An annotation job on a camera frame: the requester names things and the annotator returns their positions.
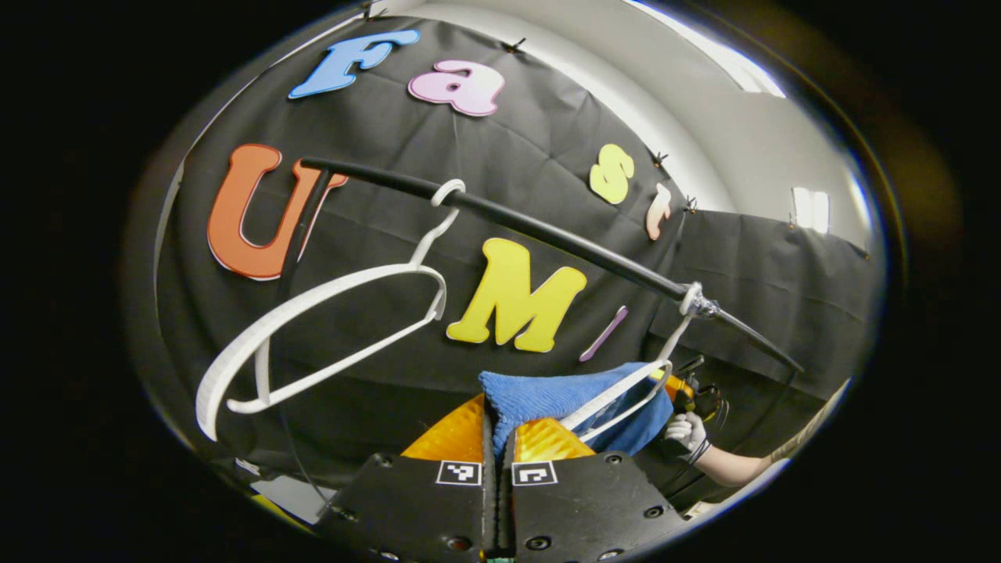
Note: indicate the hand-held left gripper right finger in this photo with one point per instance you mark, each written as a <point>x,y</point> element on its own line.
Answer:
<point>594,508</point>

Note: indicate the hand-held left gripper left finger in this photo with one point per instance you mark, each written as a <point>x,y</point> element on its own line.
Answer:
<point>407,508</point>

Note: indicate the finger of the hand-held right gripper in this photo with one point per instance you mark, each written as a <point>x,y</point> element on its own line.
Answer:
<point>679,389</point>

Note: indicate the white plastic clothes hanger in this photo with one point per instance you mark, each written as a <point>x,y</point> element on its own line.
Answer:
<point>618,392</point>
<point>215,383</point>

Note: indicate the black clothes rack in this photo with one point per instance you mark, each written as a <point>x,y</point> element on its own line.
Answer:
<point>547,234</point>

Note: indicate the clear tape wrap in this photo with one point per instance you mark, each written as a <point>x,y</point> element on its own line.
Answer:
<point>698,303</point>

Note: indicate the small ceiling light panel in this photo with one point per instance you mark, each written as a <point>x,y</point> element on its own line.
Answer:
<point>810,209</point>

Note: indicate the black backdrop cloth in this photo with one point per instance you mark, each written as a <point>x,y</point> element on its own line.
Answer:
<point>485,156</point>

